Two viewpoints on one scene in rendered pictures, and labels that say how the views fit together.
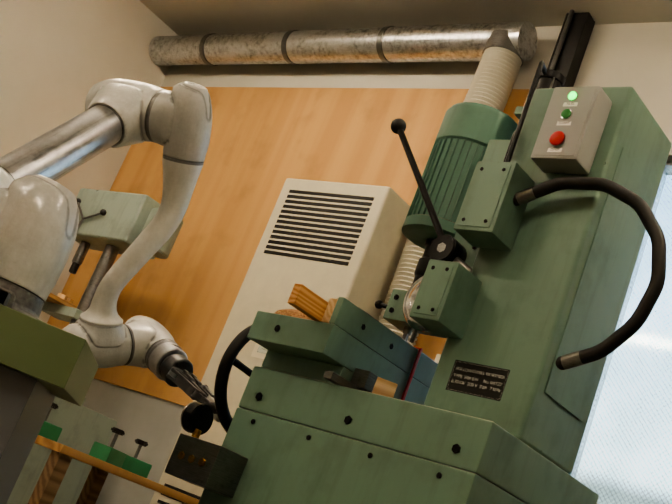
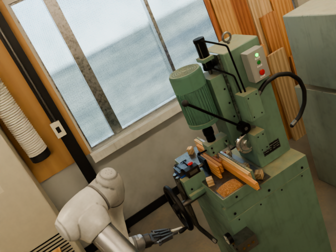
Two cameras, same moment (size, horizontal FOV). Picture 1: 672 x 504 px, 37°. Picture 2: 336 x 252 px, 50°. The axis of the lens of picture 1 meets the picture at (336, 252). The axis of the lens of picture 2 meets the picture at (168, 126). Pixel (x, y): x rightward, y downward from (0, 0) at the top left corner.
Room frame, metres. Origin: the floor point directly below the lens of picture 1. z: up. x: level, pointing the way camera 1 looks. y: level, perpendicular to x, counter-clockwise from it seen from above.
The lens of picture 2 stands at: (1.34, 1.40, 2.06)
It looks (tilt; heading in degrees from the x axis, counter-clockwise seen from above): 24 degrees down; 301
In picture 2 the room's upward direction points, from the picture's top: 24 degrees counter-clockwise
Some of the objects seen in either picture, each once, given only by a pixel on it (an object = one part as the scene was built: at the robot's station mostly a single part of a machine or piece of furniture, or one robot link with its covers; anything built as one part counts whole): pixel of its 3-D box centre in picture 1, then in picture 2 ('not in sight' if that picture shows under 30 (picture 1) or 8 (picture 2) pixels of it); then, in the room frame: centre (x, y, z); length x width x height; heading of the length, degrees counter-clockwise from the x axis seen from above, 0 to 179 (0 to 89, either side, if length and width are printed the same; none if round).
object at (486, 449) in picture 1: (416, 449); (245, 172); (2.00, -0.29, 0.76); 0.57 x 0.45 x 0.09; 46
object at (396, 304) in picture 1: (420, 316); (217, 145); (2.07, -0.21, 1.03); 0.14 x 0.07 x 0.09; 46
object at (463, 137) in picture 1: (462, 181); (194, 97); (2.09, -0.20, 1.35); 0.18 x 0.18 x 0.31
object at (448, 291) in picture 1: (445, 298); (257, 139); (1.85, -0.22, 1.02); 0.09 x 0.07 x 0.12; 136
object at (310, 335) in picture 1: (357, 381); (205, 176); (2.19, -0.15, 0.87); 0.61 x 0.30 x 0.06; 136
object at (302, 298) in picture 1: (386, 355); (223, 164); (2.06, -0.17, 0.92); 0.62 x 0.02 x 0.04; 136
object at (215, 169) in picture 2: not in sight; (209, 165); (2.14, -0.15, 0.94); 0.21 x 0.01 x 0.08; 136
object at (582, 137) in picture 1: (571, 129); (255, 64); (1.77, -0.33, 1.40); 0.10 x 0.06 x 0.16; 46
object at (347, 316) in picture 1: (419, 367); (222, 155); (2.09, -0.25, 0.93); 0.60 x 0.02 x 0.06; 136
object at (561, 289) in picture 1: (553, 273); (248, 101); (1.89, -0.41, 1.16); 0.22 x 0.22 x 0.72; 46
